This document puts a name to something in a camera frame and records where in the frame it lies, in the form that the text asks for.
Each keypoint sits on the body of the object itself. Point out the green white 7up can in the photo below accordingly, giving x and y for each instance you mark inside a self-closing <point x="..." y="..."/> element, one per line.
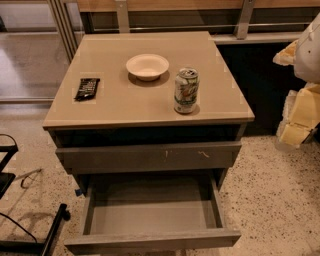
<point x="186" y="90"/>

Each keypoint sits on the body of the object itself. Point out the white paper bowl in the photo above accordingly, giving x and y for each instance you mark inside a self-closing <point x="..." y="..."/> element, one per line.
<point x="147" y="67"/>

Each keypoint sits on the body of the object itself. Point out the black chair base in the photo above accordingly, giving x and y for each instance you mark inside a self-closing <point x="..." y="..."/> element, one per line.
<point x="35" y="246"/>

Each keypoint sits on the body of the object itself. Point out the tan top drawer cabinet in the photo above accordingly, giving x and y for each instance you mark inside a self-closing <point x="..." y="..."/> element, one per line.
<point x="128" y="111"/>

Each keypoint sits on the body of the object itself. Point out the closed grey top drawer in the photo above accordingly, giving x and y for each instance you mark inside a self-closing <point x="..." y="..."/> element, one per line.
<point x="144" y="158"/>

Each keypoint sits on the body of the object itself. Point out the open grey middle drawer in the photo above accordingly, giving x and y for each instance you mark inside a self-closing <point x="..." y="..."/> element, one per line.
<point x="135" y="213"/>

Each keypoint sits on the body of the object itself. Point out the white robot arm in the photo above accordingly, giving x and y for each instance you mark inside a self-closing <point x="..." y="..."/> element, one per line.
<point x="307" y="57"/>

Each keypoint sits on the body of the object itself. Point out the metal wall shelf frame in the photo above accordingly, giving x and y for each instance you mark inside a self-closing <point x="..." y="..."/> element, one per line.
<point x="229" y="21"/>

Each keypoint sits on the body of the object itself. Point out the black snack packet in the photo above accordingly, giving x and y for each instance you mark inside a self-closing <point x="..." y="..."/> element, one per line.
<point x="87" y="89"/>

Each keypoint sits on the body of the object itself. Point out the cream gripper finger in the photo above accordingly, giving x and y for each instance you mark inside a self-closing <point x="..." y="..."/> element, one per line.
<point x="301" y="115"/>
<point x="286" y="56"/>

